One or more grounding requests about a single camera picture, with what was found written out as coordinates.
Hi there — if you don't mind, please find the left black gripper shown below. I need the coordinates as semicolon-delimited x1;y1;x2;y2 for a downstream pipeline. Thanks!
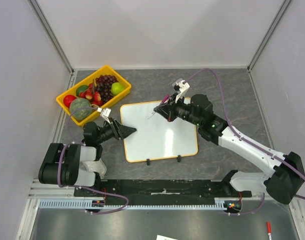
95;117;136;144

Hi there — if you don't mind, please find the purple whiteboard marker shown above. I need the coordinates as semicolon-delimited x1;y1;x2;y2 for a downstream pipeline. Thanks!
147;93;171;120

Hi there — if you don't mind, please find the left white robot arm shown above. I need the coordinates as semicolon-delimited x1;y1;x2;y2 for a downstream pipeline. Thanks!
38;118;137;197

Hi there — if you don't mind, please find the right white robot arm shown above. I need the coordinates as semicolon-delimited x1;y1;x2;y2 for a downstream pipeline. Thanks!
153;94;305;205

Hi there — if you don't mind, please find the yellow-framed whiteboard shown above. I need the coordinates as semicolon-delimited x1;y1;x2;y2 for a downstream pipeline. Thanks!
120;101;198;163

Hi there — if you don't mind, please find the white whiteboard eraser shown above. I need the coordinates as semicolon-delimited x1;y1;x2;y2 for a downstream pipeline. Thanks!
79;158;107;179

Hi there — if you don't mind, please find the light green apple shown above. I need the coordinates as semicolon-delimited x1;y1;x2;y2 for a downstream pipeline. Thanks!
110;82;125;96

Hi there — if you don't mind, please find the red cherry bunch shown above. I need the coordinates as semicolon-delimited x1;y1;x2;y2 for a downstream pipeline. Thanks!
80;83;103;107

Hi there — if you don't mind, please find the green netted melon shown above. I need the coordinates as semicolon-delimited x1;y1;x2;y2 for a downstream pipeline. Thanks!
69;98;93;122

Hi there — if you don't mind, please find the dark purple grape bunch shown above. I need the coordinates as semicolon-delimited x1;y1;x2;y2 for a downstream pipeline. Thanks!
95;74;117;104

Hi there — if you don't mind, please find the green lime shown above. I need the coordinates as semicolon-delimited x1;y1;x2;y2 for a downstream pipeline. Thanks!
75;85;89;97

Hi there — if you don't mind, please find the yellow plastic fruit bin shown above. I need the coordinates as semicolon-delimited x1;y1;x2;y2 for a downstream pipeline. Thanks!
56;65;132;115

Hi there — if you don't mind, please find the red apple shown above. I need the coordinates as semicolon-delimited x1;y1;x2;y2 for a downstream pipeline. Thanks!
63;94;77;109

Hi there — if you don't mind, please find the white paper sheet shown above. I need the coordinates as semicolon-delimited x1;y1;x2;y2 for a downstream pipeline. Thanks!
156;235;177;240

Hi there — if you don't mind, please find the red pen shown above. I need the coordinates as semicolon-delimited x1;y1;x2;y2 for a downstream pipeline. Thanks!
266;221;272;240

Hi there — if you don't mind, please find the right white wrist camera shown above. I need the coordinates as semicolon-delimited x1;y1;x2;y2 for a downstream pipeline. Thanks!
172;78;190;103

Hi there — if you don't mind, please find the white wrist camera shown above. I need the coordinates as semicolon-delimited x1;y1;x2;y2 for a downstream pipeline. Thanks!
172;78;190;103
96;107;111;124

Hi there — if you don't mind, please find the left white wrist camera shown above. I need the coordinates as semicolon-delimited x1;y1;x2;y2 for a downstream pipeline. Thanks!
96;107;111;124

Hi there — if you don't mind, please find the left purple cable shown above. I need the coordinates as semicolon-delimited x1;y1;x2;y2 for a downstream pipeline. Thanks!
56;106;130;216

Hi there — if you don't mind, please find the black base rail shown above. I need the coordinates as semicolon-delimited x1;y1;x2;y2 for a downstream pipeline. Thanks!
73;178;253;207

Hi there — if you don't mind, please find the white slotted cable duct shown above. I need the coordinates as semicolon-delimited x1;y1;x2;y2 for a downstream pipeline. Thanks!
39;198;227;211

